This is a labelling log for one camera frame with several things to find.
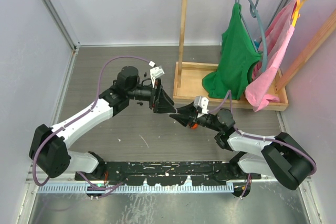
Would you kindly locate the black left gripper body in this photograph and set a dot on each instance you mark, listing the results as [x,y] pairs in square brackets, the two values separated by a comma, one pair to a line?
[154,95]

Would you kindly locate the wooden clothes rack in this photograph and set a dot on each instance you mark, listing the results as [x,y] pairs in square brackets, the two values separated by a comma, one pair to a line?
[189,75]

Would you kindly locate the orange earbud charging case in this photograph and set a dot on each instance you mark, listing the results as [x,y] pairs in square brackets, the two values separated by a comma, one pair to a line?
[194,126]

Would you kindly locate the grey blue clothes hanger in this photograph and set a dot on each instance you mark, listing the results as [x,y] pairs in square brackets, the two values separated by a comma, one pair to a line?
[255,14]

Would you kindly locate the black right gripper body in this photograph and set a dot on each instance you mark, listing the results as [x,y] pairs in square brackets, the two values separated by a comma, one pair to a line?
[205,120]

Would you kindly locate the white slotted cable duct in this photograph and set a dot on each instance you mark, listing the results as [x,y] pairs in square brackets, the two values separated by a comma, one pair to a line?
[77,188]

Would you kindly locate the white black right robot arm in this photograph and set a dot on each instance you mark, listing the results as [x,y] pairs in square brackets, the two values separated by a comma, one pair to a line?
[277,156]

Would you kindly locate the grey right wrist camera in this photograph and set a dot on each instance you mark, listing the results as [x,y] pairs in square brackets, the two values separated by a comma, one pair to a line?
[201,104]

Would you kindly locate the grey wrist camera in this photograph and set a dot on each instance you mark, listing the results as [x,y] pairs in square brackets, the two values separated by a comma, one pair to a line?
[201,104]
[155,72]

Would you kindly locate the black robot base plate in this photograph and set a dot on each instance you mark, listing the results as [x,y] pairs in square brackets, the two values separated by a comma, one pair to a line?
[201,173]

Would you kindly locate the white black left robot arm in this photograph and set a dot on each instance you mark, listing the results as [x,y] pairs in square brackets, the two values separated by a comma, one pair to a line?
[50,148]

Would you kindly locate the yellow clothes hanger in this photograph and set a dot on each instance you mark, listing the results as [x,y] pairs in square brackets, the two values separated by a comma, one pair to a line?
[296,11]

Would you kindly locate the blue cloth item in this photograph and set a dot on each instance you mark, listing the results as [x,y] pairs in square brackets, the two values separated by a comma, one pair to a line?
[258,45]

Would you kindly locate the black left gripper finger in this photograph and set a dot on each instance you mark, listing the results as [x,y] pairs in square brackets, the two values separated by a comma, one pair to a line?
[165,109]
[163,98]

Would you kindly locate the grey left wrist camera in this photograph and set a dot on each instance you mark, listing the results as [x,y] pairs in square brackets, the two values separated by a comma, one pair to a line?
[155,72]

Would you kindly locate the pink shirt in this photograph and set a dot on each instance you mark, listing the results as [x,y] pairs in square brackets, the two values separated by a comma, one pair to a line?
[278,36]

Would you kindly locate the green shirt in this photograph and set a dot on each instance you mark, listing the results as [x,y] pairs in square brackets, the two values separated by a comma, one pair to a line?
[238,59]

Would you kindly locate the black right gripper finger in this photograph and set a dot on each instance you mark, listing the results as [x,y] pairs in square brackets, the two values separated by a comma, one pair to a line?
[184,120]
[187,109]

